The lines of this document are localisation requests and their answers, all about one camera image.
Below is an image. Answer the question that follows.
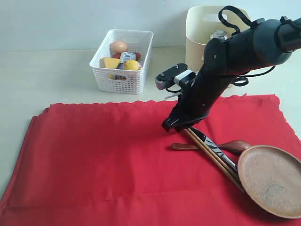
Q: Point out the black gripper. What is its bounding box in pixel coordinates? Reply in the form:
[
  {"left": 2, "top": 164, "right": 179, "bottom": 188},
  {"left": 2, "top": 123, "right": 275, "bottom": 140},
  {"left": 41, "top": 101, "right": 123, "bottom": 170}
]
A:
[{"left": 161, "top": 68, "right": 235, "bottom": 132}]

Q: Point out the wooden chopstick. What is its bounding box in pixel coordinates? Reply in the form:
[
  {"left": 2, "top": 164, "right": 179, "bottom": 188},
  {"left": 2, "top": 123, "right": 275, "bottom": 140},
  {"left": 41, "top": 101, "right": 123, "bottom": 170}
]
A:
[
  {"left": 184, "top": 129, "right": 244, "bottom": 193},
  {"left": 188, "top": 128, "right": 245, "bottom": 191}
]

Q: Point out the silver table knife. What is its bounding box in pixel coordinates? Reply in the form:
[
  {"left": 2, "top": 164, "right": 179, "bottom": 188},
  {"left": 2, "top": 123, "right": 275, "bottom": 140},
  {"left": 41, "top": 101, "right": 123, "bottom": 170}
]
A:
[{"left": 190, "top": 127, "right": 238, "bottom": 174}]

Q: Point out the yellow lemon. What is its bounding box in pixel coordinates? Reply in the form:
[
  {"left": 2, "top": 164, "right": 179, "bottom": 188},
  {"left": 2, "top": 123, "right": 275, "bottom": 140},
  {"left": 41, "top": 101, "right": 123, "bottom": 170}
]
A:
[{"left": 123, "top": 60, "right": 142, "bottom": 71}]

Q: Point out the blue white milk carton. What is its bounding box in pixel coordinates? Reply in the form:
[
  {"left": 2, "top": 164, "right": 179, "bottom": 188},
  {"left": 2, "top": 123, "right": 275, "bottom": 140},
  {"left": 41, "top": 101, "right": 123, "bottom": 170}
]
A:
[{"left": 116, "top": 52, "right": 136, "bottom": 70}]

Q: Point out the red sausage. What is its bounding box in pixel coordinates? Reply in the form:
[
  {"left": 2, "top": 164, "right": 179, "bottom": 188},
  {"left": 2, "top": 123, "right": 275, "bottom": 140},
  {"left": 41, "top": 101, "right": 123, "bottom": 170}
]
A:
[{"left": 111, "top": 52, "right": 141, "bottom": 61}]

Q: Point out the yellow cheese wedge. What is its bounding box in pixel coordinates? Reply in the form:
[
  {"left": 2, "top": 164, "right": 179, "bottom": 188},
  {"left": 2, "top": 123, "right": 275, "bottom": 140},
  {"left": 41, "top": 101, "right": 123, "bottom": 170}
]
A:
[{"left": 99, "top": 57, "right": 120, "bottom": 69}]

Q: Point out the stainless steel cup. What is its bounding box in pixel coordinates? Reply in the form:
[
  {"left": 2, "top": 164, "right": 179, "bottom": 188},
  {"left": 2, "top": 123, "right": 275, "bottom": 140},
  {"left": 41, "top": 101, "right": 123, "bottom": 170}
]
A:
[{"left": 210, "top": 30, "right": 230, "bottom": 40}]

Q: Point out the brown egg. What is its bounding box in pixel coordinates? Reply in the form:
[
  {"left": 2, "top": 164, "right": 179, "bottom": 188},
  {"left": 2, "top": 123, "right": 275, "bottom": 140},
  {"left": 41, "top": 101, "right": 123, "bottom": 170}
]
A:
[{"left": 110, "top": 40, "right": 128, "bottom": 54}]

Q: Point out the brown wooden plate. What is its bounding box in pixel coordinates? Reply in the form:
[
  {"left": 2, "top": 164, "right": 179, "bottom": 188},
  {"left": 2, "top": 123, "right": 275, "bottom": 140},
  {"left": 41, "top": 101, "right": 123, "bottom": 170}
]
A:
[{"left": 237, "top": 145, "right": 301, "bottom": 219}]

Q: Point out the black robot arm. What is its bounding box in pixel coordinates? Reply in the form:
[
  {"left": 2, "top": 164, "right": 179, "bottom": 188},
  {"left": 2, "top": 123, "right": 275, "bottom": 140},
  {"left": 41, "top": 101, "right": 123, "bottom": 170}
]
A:
[{"left": 162, "top": 17, "right": 301, "bottom": 131}]

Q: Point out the dark wooden spoon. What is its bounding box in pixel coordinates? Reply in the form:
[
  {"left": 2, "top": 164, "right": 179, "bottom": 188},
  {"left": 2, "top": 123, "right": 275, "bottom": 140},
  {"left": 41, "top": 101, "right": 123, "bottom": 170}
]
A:
[{"left": 171, "top": 140, "right": 251, "bottom": 156}]

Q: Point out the red table cloth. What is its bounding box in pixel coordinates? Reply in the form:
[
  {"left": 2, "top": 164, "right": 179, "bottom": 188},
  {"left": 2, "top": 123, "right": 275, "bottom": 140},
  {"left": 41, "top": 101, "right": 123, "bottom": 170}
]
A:
[{"left": 0, "top": 101, "right": 301, "bottom": 226}]

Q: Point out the white perforated plastic basket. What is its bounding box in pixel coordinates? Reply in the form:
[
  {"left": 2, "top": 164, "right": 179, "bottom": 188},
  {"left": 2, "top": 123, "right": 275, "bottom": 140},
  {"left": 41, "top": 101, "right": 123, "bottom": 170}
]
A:
[{"left": 89, "top": 29, "right": 153, "bottom": 94}]

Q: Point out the cream plastic bin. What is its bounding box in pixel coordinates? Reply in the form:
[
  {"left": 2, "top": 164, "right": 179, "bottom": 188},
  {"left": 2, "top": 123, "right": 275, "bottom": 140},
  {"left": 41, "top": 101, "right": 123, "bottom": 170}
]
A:
[{"left": 185, "top": 5, "right": 235, "bottom": 72}]

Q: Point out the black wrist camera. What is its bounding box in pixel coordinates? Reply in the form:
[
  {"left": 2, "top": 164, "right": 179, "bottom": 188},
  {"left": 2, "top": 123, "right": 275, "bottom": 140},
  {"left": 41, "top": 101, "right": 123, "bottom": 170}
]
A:
[{"left": 155, "top": 63, "right": 196, "bottom": 90}]

